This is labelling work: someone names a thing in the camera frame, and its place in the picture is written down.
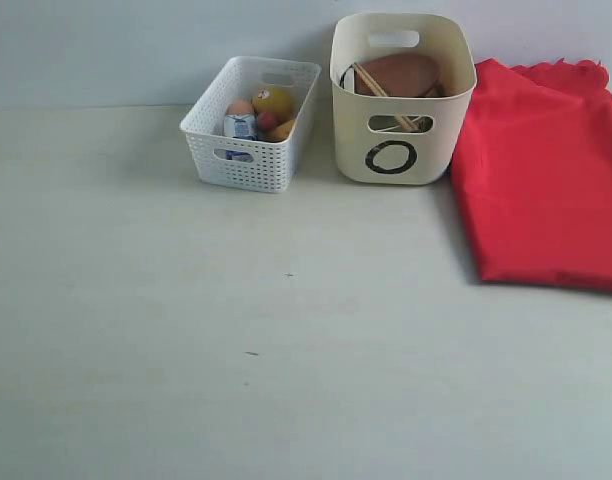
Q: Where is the yellow cheese wedge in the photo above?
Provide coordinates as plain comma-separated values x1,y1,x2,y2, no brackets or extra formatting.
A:
265,119,295,143

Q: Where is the red strawberry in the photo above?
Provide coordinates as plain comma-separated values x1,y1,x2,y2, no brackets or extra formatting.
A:
256,111,280,132

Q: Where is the blue white milk carton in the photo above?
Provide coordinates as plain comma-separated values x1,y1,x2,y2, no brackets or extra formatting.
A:
223,113,258,162

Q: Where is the yellow lemon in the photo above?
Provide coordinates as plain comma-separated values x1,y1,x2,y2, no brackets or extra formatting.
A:
251,87,294,122

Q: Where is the brown egg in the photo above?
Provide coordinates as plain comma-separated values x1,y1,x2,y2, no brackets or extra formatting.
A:
227,99,255,115

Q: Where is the wooden chopstick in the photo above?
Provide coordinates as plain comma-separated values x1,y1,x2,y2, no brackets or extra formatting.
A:
395,115,433,133
352,62,388,97

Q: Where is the brown wooden plate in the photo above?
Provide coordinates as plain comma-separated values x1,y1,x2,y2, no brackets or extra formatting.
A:
360,53,440,98

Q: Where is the red scalloped table cloth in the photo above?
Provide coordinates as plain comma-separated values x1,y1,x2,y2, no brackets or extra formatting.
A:
451,59,612,292

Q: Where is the white ceramic bowl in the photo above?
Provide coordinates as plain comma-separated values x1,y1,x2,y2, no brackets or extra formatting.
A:
339,67,356,93

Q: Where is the cream plastic bin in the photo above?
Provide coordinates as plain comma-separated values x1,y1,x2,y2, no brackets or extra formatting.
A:
330,13,477,185

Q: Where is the white perforated plastic basket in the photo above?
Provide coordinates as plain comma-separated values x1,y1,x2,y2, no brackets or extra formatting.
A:
180,56,321,193

